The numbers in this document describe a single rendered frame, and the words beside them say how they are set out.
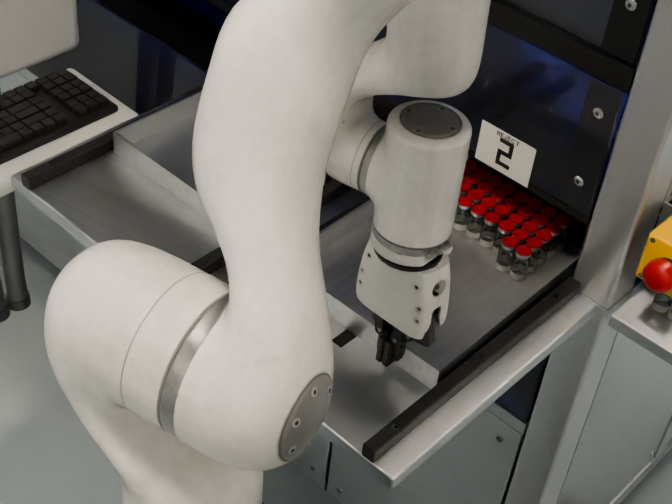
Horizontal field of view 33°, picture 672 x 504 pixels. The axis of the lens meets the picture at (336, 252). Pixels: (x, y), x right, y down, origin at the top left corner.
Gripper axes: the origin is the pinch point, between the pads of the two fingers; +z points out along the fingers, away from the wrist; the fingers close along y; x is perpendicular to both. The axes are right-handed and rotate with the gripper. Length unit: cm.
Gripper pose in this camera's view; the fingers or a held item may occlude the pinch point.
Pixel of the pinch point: (391, 345)
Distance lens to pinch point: 131.0
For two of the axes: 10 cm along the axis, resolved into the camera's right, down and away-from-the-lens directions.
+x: -6.8, 4.3, -5.9
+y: -7.3, -5.0, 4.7
